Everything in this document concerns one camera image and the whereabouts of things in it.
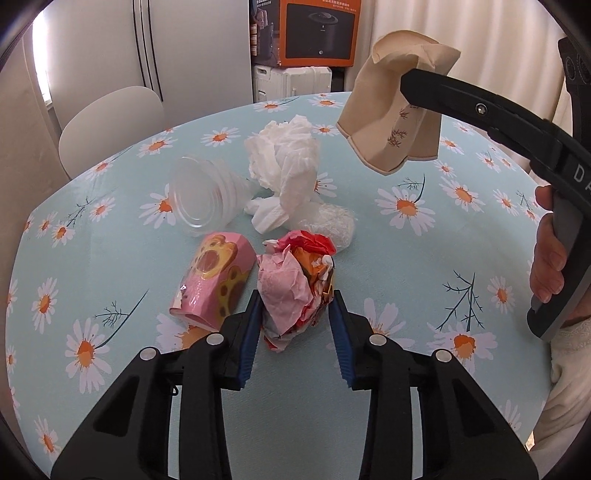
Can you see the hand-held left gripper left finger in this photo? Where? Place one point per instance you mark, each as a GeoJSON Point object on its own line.
{"type": "Point", "coordinates": [251, 337]}

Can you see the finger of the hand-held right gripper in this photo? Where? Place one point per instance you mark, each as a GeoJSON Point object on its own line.
{"type": "Point", "coordinates": [461, 104]}

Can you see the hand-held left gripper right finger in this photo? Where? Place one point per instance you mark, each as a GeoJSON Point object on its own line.
{"type": "Point", "coordinates": [340, 341]}

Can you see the red wrapper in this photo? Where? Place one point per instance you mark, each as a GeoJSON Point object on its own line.
{"type": "Point", "coordinates": [291, 286]}

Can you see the beige paper napkin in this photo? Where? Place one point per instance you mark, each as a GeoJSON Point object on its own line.
{"type": "Point", "coordinates": [383, 120]}

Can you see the person's right forearm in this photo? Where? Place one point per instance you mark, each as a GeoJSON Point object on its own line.
{"type": "Point", "coordinates": [572, 392]}

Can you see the person's right hand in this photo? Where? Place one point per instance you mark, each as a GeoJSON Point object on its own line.
{"type": "Point", "coordinates": [549, 258]}

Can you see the cream curtain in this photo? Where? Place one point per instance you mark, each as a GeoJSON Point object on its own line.
{"type": "Point", "coordinates": [498, 41]}

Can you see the daisy print tablecloth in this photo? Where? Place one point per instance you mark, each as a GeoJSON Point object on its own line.
{"type": "Point", "coordinates": [415, 258]}

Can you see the clear plastic bag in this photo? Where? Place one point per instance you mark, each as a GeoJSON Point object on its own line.
{"type": "Point", "coordinates": [332, 224]}

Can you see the clear plastic cup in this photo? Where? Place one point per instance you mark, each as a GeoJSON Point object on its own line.
{"type": "Point", "coordinates": [203, 194]}

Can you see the orange appliance box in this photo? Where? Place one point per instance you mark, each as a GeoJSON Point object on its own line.
{"type": "Point", "coordinates": [318, 32]}

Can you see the white ribbed box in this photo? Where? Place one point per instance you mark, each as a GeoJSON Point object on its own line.
{"type": "Point", "coordinates": [291, 83]}

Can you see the crumpled white tissue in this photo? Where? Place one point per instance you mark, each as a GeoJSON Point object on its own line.
{"type": "Point", "coordinates": [286, 161]}

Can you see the white chair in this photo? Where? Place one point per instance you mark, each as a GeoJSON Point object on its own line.
{"type": "Point", "coordinates": [111, 124]}

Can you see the white wardrobe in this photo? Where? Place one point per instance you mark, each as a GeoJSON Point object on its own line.
{"type": "Point", "coordinates": [198, 50]}

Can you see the window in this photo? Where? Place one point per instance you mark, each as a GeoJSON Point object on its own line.
{"type": "Point", "coordinates": [44, 60]}

